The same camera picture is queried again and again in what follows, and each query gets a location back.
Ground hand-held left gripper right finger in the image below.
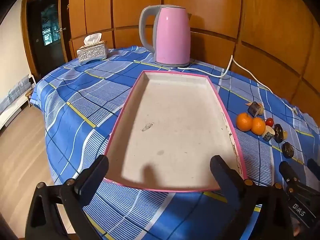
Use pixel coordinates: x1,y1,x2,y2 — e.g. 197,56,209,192
209,155,294,240

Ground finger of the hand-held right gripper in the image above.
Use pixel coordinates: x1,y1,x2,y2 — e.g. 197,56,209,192
279,160,300,193
307,158,320,180

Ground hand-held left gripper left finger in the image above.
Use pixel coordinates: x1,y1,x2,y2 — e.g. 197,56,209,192
25,154,110,240

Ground dark water chestnut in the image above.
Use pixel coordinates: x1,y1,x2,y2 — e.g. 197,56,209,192
274,123,284,143
282,142,295,158

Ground white and blue small object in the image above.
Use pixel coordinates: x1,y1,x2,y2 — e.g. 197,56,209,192
262,126,275,141

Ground orange mandarin with stem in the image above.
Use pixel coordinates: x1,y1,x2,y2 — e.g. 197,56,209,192
236,112,253,132

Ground large sugarcane piece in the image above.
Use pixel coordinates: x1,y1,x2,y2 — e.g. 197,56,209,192
247,101,263,117

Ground pink-edged white tray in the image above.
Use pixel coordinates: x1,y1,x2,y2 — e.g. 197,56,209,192
104,70,248,193

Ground blue plaid tablecloth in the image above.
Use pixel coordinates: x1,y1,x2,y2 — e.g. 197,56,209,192
29,45,320,240

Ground white bench with plaid cushion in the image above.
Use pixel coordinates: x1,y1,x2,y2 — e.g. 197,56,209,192
0,74,35,128

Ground grey kettle base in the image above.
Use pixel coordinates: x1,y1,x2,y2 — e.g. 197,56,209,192
155,59,192,68

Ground silver embossed tissue box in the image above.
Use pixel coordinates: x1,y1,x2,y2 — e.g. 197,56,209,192
76,41,108,63

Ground dark door with glass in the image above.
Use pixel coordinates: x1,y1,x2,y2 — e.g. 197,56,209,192
26,0,66,74

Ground white tissue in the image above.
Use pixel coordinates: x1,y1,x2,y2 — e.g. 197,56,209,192
84,33,102,46

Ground pink electric kettle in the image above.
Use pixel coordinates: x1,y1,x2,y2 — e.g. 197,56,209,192
139,4,192,65

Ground wooden wardrobe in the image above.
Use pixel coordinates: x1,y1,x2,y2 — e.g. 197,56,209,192
58,0,320,120

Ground white power cord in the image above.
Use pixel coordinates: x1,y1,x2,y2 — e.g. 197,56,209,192
177,55,299,114

